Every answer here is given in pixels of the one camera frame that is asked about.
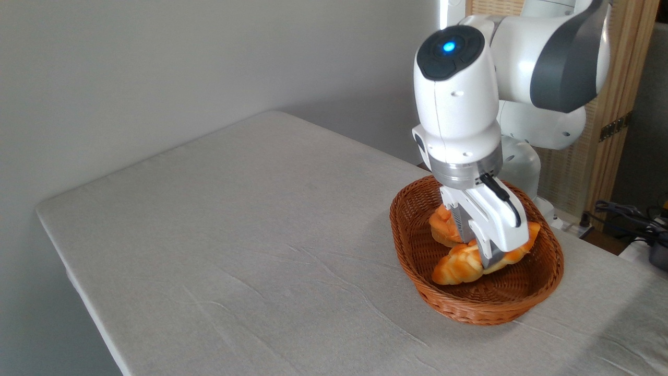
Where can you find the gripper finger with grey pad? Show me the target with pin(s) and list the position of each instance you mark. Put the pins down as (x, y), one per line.
(491, 258)
(462, 227)

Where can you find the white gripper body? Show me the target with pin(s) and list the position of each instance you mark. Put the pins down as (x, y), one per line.
(496, 219)

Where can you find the long braided bread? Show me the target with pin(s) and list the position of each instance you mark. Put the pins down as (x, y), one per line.
(459, 266)

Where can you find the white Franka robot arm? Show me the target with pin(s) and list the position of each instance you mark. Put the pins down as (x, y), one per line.
(459, 104)

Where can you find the small round bread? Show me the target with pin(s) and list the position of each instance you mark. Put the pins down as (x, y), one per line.
(442, 230)

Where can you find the brown wicker basket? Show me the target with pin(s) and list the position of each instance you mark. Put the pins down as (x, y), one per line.
(469, 308)

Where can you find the metal screen hinge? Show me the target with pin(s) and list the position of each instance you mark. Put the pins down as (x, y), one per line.
(615, 127)

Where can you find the grey tablecloth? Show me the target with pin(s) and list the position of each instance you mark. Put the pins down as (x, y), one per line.
(235, 261)

